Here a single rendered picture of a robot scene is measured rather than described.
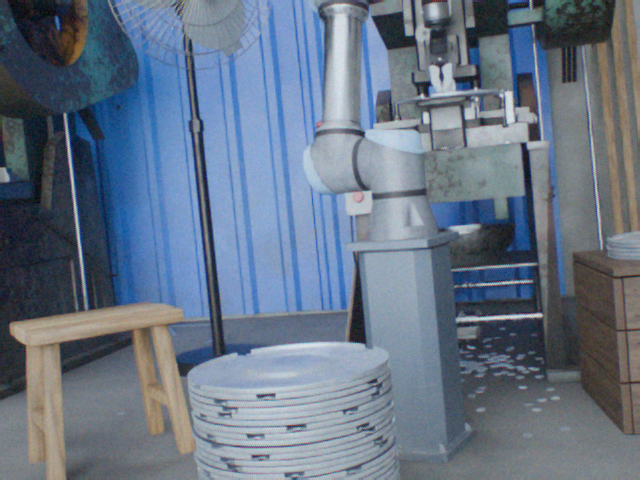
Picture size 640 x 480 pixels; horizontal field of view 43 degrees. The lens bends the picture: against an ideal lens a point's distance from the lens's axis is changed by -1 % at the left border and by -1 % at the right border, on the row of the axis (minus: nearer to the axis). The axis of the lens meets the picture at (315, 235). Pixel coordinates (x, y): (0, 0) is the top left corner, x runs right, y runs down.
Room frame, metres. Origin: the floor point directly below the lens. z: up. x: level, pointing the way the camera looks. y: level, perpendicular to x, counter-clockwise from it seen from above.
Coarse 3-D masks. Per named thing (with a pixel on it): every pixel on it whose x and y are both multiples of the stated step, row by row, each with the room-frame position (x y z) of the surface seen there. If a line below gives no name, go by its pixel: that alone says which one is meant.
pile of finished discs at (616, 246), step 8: (608, 240) 1.83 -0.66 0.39; (616, 240) 1.78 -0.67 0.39; (624, 240) 1.76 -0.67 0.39; (632, 240) 1.74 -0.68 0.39; (608, 248) 1.85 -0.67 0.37; (616, 248) 1.78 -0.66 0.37; (624, 248) 1.82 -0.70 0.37; (632, 248) 1.81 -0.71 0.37; (616, 256) 1.79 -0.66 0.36; (624, 256) 1.76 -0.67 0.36; (632, 256) 1.74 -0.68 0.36
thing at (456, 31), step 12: (420, 0) 2.40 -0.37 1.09; (456, 0) 2.37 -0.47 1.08; (456, 12) 2.37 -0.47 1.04; (420, 24) 2.40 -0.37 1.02; (456, 24) 2.37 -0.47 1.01; (420, 36) 2.39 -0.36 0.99; (456, 36) 2.35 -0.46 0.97; (468, 36) 2.48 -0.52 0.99; (420, 48) 2.40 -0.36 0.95; (456, 48) 2.34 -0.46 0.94; (468, 48) 2.38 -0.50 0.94; (420, 60) 2.40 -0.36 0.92; (456, 60) 2.35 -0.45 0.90; (468, 60) 2.37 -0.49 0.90
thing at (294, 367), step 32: (256, 352) 1.29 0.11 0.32; (288, 352) 1.27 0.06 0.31; (320, 352) 1.24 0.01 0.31; (352, 352) 1.22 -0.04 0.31; (384, 352) 1.18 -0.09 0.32; (192, 384) 1.09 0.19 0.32; (224, 384) 1.08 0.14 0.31; (256, 384) 1.07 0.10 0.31; (288, 384) 1.05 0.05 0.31; (320, 384) 1.02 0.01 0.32
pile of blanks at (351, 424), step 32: (352, 384) 1.04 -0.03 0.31; (384, 384) 1.09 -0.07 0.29; (192, 416) 1.11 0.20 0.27; (224, 416) 1.05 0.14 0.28; (256, 416) 1.02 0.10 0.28; (288, 416) 1.01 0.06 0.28; (320, 416) 1.02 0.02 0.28; (352, 416) 1.04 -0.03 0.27; (384, 416) 1.09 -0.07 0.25; (224, 448) 1.04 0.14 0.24; (256, 448) 1.03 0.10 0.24; (288, 448) 1.01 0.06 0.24; (320, 448) 1.02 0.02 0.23; (352, 448) 1.05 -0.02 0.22; (384, 448) 1.08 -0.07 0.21
